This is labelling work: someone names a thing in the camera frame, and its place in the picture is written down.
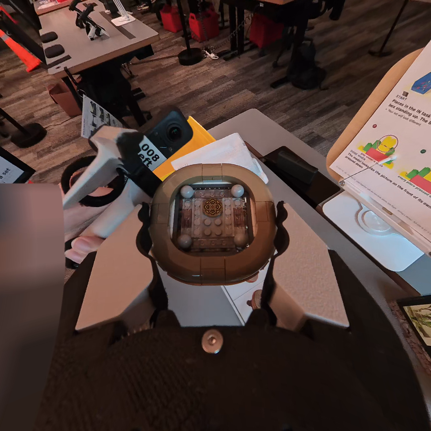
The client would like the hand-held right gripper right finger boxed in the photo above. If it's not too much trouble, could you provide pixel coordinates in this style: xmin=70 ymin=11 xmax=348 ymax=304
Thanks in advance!
xmin=261 ymin=200 xmax=350 ymax=330

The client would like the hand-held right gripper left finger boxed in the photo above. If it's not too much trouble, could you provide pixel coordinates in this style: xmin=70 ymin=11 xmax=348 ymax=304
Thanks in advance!
xmin=75 ymin=201 xmax=169 ymax=332

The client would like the tan brick pot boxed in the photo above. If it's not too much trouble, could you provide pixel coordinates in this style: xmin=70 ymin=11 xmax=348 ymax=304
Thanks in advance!
xmin=148 ymin=163 xmax=277 ymax=286

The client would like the neighbouring grey desk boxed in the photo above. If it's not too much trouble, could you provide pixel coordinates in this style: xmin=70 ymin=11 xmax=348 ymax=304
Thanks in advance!
xmin=38 ymin=0 xmax=161 ymax=77

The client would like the person's left hand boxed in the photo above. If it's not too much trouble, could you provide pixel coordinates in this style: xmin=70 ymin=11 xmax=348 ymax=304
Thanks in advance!
xmin=64 ymin=206 xmax=108 ymax=265

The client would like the yellow plastic bin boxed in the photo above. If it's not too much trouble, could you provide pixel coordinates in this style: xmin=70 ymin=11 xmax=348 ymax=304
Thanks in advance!
xmin=152 ymin=116 xmax=216 ymax=183

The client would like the laminated photo sheet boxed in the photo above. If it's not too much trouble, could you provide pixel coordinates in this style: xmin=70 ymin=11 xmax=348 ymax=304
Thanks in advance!
xmin=82 ymin=95 xmax=124 ymax=139

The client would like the white printed paper bag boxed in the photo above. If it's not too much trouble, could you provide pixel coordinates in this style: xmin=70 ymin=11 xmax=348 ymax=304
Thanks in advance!
xmin=171 ymin=133 xmax=270 ymax=184

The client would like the white instruction booklet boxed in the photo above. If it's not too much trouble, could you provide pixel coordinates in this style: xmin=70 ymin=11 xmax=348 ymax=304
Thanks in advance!
xmin=222 ymin=251 xmax=281 ymax=326

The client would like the black pole stand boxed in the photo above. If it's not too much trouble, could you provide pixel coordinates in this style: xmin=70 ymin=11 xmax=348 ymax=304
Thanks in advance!
xmin=175 ymin=0 xmax=205 ymax=66

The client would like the brown floor bin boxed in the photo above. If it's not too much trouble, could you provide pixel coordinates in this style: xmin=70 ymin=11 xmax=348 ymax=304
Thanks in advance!
xmin=47 ymin=81 xmax=83 ymax=117

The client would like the black rectangular box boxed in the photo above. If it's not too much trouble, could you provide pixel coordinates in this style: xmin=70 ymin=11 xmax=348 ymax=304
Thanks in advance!
xmin=264 ymin=146 xmax=337 ymax=208

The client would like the red bin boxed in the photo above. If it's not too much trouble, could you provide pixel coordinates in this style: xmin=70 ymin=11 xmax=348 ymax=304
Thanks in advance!
xmin=189 ymin=12 xmax=220 ymax=43
xmin=160 ymin=3 xmax=184 ymax=34
xmin=249 ymin=12 xmax=285 ymax=50

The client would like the black bamboo set box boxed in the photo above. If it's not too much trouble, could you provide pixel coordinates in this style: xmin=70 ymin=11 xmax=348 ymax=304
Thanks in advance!
xmin=387 ymin=296 xmax=431 ymax=368

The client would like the black round floor base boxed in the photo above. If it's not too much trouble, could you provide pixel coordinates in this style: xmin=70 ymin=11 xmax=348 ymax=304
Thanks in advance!
xmin=10 ymin=123 xmax=48 ymax=149

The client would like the black device on stand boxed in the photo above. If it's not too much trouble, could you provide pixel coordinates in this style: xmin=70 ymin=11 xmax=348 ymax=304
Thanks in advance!
xmin=69 ymin=0 xmax=110 ymax=41

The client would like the black framed floor sign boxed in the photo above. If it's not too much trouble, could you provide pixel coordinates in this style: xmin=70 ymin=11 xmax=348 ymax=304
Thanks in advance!
xmin=0 ymin=146 xmax=36 ymax=184

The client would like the wooden instruction board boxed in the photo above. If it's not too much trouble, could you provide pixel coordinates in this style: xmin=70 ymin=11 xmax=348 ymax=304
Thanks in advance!
xmin=326 ymin=40 xmax=431 ymax=257

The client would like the orange traffic cone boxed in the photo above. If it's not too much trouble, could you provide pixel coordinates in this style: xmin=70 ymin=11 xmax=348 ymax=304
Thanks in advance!
xmin=0 ymin=7 xmax=43 ymax=73

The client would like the black backpack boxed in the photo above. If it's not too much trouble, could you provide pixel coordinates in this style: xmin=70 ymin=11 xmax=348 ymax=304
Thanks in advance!
xmin=289 ymin=40 xmax=328 ymax=90

